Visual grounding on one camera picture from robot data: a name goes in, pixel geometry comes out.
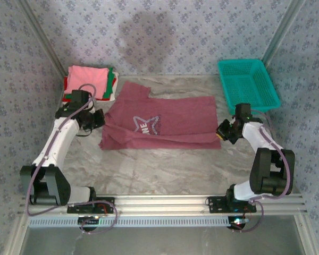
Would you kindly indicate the maroon printed t-shirt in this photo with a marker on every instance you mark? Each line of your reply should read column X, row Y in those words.
column 175, row 119

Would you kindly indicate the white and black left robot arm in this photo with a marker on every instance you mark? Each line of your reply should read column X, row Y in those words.
column 55, row 143

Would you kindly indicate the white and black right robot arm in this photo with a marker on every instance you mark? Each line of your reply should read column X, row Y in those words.
column 252, row 135

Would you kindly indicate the green folded t-shirt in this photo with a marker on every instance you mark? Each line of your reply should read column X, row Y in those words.
column 109, row 85

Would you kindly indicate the red folded t-shirt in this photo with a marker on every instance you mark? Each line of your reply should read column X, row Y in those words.
column 66, row 87

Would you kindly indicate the pink folded t-shirt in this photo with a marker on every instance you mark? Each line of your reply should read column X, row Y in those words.
column 86, row 78

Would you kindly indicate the teal plastic mesh basket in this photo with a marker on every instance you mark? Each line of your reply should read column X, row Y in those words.
column 244, row 85

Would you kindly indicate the controller board with green light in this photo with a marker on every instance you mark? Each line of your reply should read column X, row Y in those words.
column 239, row 221
column 89, row 219

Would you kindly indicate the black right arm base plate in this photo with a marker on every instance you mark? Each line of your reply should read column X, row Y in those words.
column 218, row 205

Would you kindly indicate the aluminium frame post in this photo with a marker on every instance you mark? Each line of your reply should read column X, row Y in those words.
column 284, row 32
column 42, row 37

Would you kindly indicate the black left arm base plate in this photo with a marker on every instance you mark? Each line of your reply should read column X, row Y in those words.
column 79, row 210

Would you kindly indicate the aluminium mounting rail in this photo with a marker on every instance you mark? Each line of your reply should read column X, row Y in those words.
column 162, row 204

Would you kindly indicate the aluminium table side rail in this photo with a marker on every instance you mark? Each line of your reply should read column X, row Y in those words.
column 311, row 239
column 14, row 236

